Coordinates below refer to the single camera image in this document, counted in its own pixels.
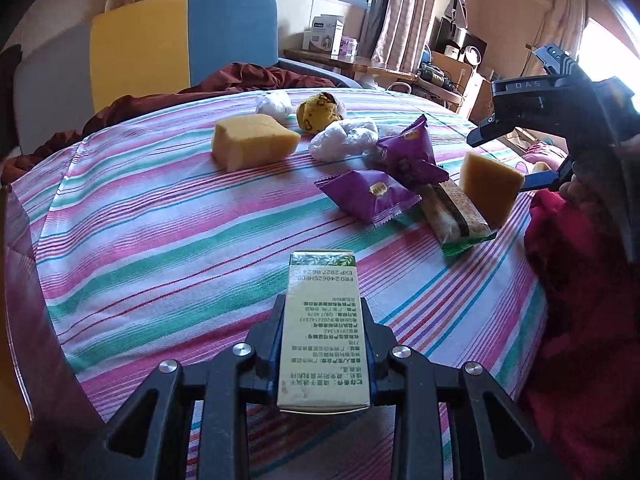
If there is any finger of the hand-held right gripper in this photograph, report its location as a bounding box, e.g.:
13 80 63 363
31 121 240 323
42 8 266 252
467 76 596 149
517 157 576 194

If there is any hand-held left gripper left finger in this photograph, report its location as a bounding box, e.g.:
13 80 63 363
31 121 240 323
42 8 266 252
75 294 287 480

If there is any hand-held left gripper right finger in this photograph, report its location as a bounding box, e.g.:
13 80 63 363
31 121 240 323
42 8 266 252
357 300 556 480

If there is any white and green carton box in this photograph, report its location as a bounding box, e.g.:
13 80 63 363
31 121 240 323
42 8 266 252
276 250 373 415

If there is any small yellow sponge block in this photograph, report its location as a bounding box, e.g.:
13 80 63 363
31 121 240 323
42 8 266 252
460 152 526 231

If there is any green and white snack packet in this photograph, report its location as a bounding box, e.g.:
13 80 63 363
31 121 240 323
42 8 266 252
419 178 497 258

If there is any purple snack packet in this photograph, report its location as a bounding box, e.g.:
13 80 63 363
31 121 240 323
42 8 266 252
314 170 421 226
375 114 450 188

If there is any clear plastic bag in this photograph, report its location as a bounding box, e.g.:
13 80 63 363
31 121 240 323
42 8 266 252
307 117 379 162

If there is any yellow round plush ball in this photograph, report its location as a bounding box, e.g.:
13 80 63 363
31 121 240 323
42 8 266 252
296 92 347 136

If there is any large yellow sponge block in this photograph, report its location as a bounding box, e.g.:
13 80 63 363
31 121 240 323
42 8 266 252
211 113 302 172

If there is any white plastic bag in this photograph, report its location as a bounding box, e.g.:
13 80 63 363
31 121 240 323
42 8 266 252
255 91 294 122

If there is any pink cloth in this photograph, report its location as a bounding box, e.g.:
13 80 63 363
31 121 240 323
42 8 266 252
520 140 572 177

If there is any brown cardboard box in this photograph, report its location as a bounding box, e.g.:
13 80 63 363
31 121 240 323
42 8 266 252
429 50 497 122

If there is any black speaker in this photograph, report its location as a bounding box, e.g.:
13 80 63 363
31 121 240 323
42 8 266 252
434 16 488 67

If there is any beige patterned curtain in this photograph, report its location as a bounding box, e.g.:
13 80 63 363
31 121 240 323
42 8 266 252
549 0 590 63
371 0 442 74

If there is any red cloth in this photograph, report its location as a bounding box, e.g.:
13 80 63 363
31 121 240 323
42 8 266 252
519 189 640 480

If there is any striped bedsheet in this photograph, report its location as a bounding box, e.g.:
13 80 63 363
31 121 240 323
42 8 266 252
10 85 551 480

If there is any wooden desk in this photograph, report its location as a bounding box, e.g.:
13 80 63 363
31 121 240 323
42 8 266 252
283 48 417 92

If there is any white printed cardboard box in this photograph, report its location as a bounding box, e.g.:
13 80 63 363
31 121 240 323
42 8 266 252
302 14 346 56

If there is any maroon cloth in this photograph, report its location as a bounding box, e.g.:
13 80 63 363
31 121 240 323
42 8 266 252
2 62 346 186

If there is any blue yellow grey chair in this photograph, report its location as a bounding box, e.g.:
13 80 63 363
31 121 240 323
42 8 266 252
12 0 362 117

